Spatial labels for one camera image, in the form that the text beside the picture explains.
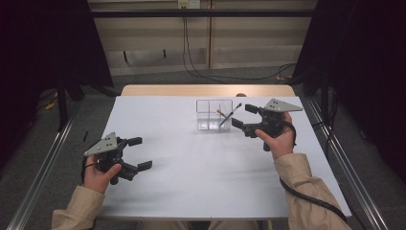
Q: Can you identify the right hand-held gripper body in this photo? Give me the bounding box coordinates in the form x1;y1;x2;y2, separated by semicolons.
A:
242;98;304;139

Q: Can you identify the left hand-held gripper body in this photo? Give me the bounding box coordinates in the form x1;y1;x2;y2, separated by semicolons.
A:
83;131;140;186

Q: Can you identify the black makeup brush silver ferrule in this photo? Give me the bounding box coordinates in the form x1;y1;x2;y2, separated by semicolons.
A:
218;102;243;127

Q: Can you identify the clear acrylic organizer box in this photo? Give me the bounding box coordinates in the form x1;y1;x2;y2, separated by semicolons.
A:
195;99;235;132

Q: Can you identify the person's right hand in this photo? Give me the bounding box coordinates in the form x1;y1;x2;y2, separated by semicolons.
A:
254;111;297;161

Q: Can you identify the person's left hand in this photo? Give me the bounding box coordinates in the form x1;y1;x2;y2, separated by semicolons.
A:
82;154;123;195

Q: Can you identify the white table cover sheet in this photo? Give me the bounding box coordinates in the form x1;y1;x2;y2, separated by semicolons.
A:
97;95;352;221

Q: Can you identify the wooden table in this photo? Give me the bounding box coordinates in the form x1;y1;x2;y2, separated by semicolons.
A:
120;83;297;98

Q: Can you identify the person's left leg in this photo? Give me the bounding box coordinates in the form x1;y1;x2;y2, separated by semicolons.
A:
137;220;192;230

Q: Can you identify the person's leg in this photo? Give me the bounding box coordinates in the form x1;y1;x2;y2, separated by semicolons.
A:
137;220;192;230
210;220;260;230

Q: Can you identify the person's right leg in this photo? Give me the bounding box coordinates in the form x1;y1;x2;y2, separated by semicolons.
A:
210;220;260;230

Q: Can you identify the black curtain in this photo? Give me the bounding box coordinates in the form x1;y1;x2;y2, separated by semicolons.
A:
0;0;114;171
291;0;406;186

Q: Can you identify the black horizontal bar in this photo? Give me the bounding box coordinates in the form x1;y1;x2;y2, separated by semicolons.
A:
90;9;317;19

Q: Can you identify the left hand-held gripper cable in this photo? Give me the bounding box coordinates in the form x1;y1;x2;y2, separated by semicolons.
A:
80;156;98;186

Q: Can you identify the hand-held gripper cable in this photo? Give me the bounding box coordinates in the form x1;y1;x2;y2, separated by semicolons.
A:
279;120;350;224
80;156;98;186

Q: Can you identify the black stand post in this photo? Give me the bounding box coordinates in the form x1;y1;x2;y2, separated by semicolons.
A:
56;75;70;132
319;70;329;123

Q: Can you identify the black floor cable bundle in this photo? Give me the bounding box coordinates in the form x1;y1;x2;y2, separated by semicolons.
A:
314;89;340;151

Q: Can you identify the metal floor rail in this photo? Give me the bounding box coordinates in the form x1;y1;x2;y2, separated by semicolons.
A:
305;97;391;230
6;102;82;230

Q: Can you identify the right hand-held gripper cable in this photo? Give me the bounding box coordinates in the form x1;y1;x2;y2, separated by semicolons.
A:
279;120;350;224

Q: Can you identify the black power cable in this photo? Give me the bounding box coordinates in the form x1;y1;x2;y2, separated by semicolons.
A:
182;16;228;84
185;16;298;81

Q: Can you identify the white wall socket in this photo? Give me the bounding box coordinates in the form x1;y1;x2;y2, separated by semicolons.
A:
177;0;202;10

